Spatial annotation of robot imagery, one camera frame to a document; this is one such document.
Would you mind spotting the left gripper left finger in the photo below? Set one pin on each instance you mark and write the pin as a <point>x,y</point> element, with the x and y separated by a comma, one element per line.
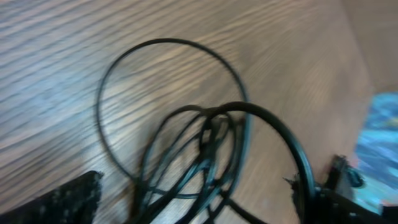
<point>74,202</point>

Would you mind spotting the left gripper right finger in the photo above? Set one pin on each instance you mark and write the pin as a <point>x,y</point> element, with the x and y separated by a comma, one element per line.
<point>333,201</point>

